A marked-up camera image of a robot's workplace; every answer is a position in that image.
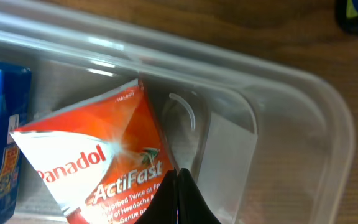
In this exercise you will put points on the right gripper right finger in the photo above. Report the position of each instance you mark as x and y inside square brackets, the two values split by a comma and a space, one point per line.
[192, 209]

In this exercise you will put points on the red Panadol ActiFast box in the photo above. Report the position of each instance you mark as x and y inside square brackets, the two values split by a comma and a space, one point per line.
[102, 159]

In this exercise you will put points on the clear plastic container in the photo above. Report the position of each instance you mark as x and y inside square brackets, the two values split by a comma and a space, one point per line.
[265, 143]

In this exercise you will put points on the blue Kool Fever box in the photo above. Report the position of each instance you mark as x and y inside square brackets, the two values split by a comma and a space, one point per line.
[15, 84]

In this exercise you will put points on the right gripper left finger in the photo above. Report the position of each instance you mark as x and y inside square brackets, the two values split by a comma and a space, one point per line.
[163, 207]

